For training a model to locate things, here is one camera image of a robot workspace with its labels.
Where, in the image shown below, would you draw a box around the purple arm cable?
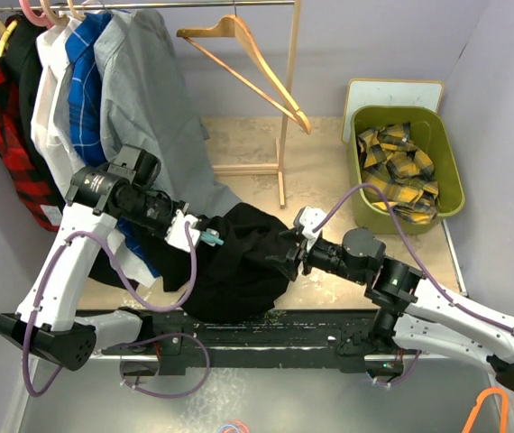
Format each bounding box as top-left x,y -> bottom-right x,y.
313,182 -> 514,344
22,220 -> 199,398

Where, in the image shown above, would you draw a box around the olive green plastic bin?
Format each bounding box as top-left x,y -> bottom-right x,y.
347,106 -> 465,235

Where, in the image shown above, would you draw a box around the pink hanger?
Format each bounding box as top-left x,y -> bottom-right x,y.
19,0 -> 53,29

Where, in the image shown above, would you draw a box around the wooden hanger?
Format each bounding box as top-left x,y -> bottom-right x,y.
176,14 -> 313,135

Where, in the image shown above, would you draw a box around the wooden clothes rack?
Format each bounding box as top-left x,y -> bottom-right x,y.
0,1 -> 311,208

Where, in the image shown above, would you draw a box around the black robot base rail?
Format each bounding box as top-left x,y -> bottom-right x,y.
103,309 -> 413,380

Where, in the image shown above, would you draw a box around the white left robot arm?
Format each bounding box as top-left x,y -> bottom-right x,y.
0,145 -> 220,371

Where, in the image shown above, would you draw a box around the light wooden hanger hook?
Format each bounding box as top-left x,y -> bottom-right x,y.
67,0 -> 85,21

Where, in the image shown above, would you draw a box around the orange plastic hanger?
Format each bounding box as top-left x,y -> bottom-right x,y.
460,387 -> 509,433

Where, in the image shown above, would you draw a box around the white hanging shirt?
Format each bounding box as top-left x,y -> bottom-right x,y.
29,17 -> 157,289

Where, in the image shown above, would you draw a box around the beige wooden hanger hook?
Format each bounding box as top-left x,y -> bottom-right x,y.
40,0 -> 69,26

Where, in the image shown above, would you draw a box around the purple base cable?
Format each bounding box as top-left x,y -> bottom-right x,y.
119,332 -> 211,400
372,351 -> 423,390

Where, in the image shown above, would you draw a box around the white board behind bin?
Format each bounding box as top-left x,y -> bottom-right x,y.
342,78 -> 445,144

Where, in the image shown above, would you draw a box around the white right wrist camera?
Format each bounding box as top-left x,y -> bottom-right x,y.
294,206 -> 326,243

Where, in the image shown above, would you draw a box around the yellow plaid shirt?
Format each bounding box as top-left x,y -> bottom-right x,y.
356,123 -> 439,225

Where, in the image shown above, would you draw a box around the red black plaid shirt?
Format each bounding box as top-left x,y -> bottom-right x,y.
0,60 -> 64,232

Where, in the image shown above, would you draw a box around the red blue hangers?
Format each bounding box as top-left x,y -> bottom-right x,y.
217,419 -> 250,433

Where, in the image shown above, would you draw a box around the blue checked hanging shirt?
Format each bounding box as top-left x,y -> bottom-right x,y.
65,13 -> 159,286

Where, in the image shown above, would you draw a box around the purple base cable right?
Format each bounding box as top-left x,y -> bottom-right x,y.
372,351 -> 423,390

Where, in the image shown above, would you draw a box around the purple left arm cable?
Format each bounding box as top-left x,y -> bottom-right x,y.
22,220 -> 199,398

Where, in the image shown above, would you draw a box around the teal plastic hanger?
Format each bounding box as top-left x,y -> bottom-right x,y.
199,229 -> 224,246

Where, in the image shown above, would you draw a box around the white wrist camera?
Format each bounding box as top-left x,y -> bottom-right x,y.
164,209 -> 200,253
294,206 -> 326,243

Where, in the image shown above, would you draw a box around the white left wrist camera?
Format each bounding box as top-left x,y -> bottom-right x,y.
164,209 -> 200,253

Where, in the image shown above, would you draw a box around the black hanging garment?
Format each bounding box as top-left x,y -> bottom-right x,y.
2,15 -> 141,292

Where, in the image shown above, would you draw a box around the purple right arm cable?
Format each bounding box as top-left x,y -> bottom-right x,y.
313,182 -> 514,344

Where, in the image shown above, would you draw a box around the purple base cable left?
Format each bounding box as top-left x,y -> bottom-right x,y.
119,332 -> 211,400

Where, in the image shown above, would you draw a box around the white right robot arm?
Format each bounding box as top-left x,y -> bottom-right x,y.
266,228 -> 514,392

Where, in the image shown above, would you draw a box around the yellow hanger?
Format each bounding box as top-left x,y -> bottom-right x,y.
0,19 -> 19,58

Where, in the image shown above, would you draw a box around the grey hanging shirt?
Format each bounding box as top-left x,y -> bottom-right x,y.
94,9 -> 240,217

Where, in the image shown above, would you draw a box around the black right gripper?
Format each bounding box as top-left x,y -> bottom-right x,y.
266,226 -> 367,284

